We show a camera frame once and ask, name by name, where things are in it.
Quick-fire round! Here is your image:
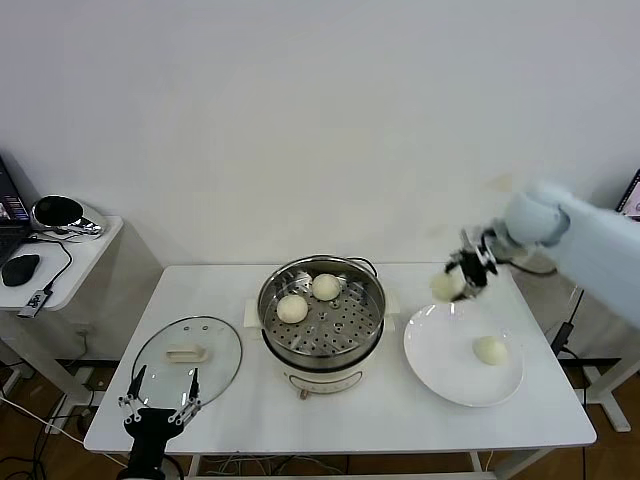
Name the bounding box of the black laptop dark screen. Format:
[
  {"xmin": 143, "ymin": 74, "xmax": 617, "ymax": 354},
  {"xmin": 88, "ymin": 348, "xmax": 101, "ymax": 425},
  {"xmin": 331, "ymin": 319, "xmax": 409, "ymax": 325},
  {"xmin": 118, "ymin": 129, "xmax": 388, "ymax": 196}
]
[{"xmin": 0, "ymin": 152, "xmax": 34, "ymax": 269}]

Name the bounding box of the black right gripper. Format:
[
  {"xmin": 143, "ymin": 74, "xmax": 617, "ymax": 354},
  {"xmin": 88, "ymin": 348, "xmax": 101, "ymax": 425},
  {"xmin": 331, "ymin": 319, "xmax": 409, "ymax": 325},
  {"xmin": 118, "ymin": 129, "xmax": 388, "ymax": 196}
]
[{"xmin": 444, "ymin": 227, "xmax": 501, "ymax": 304}]

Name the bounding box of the glass lid cream handle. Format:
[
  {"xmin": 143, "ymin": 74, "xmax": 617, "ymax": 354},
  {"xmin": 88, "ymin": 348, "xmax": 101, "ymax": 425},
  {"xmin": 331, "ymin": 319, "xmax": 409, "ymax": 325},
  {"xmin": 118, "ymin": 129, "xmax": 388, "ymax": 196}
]
[{"xmin": 132, "ymin": 315, "xmax": 245, "ymax": 414}]

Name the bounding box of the cream electric cooker base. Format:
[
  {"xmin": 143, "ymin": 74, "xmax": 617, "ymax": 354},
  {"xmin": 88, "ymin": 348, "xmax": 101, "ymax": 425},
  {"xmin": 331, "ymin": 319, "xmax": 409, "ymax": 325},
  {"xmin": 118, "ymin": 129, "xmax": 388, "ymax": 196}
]
[{"xmin": 243, "ymin": 287, "xmax": 402, "ymax": 402}]

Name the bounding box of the tangled wires bundle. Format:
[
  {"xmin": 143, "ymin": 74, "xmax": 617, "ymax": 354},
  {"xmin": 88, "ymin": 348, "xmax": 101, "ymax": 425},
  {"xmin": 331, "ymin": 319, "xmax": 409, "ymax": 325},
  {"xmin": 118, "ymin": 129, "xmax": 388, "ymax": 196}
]
[{"xmin": 204, "ymin": 452, "xmax": 346, "ymax": 476}]

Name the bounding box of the white side table with mouse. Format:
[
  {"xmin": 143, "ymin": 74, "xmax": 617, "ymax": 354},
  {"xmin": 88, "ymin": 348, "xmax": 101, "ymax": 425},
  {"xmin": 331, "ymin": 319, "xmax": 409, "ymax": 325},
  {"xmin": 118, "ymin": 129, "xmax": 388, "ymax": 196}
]
[{"xmin": 0, "ymin": 214, "xmax": 126, "ymax": 421}]

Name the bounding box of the white steamed baozi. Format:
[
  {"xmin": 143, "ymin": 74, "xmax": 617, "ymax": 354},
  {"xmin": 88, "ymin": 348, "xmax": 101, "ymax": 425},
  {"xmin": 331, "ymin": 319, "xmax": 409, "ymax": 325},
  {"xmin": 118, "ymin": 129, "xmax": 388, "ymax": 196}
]
[
  {"xmin": 472, "ymin": 335, "xmax": 509, "ymax": 366},
  {"xmin": 276, "ymin": 294, "xmax": 310, "ymax": 324},
  {"xmin": 311, "ymin": 273, "xmax": 344, "ymax": 302},
  {"xmin": 429, "ymin": 272, "xmax": 466, "ymax": 303}
]

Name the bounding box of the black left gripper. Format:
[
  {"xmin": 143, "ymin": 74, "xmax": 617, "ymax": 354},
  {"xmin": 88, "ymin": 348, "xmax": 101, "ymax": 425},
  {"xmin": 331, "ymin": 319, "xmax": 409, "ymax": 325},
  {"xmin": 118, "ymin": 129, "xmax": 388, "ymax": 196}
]
[{"xmin": 117, "ymin": 364, "xmax": 203, "ymax": 469}]

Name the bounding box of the white side table with label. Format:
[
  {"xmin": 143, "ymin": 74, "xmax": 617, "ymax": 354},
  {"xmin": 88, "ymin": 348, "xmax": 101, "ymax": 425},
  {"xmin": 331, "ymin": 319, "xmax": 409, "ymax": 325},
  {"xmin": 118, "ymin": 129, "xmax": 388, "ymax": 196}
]
[{"xmin": 582, "ymin": 357, "xmax": 632, "ymax": 434}]

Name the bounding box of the grey laptop lit screen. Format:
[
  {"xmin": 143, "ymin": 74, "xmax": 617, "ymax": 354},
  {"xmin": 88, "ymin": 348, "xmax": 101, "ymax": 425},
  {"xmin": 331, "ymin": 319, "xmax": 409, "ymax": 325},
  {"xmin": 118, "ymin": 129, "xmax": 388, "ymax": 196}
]
[{"xmin": 617, "ymin": 168, "xmax": 640, "ymax": 221}]

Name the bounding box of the white floor cable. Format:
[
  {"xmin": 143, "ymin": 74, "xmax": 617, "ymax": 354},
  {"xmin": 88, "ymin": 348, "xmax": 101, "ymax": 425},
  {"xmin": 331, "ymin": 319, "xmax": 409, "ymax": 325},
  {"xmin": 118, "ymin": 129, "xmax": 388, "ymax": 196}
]
[{"xmin": 0, "ymin": 394, "xmax": 86, "ymax": 446}]

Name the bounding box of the thin black hub cable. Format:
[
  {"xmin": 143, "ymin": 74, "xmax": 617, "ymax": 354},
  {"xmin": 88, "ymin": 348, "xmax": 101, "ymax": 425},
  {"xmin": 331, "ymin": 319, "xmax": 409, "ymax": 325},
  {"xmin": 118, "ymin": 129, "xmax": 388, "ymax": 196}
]
[{"xmin": 24, "ymin": 234, "xmax": 75, "ymax": 296}]

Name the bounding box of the grey usb hub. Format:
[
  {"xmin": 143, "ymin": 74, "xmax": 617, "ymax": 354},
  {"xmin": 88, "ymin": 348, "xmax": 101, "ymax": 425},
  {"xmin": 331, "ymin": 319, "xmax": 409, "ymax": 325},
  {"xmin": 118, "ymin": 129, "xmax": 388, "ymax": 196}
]
[{"xmin": 18, "ymin": 289, "xmax": 54, "ymax": 319}]

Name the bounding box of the perforated steel steamer basket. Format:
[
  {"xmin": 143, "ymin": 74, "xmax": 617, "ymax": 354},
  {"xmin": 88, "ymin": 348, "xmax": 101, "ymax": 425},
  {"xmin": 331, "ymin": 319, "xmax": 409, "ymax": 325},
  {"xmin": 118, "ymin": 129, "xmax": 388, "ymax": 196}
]
[{"xmin": 257, "ymin": 254, "xmax": 387, "ymax": 366}]

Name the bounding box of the white round plate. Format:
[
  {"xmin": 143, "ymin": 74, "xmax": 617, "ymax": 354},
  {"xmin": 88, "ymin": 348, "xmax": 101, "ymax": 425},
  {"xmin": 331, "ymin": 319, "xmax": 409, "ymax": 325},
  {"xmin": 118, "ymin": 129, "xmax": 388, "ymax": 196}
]
[{"xmin": 403, "ymin": 302, "xmax": 526, "ymax": 407}]

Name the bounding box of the black cooker power cord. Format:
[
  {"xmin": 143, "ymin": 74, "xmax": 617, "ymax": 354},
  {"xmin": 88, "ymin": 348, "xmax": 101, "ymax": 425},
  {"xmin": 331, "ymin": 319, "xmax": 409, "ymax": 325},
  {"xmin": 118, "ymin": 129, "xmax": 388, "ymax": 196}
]
[{"xmin": 344, "ymin": 256, "xmax": 380, "ymax": 277}]

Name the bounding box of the black inline adapter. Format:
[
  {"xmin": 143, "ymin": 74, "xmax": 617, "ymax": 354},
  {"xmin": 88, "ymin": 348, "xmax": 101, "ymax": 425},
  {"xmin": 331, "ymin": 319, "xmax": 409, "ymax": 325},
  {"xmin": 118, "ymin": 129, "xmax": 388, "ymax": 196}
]
[{"xmin": 549, "ymin": 323, "xmax": 575, "ymax": 354}]

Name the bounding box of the black computer mouse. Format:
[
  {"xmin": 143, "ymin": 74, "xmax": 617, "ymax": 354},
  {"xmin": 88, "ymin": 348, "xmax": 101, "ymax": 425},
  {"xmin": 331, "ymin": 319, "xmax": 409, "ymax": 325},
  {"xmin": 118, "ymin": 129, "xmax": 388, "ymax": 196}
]
[{"xmin": 2, "ymin": 252, "xmax": 43, "ymax": 287}]

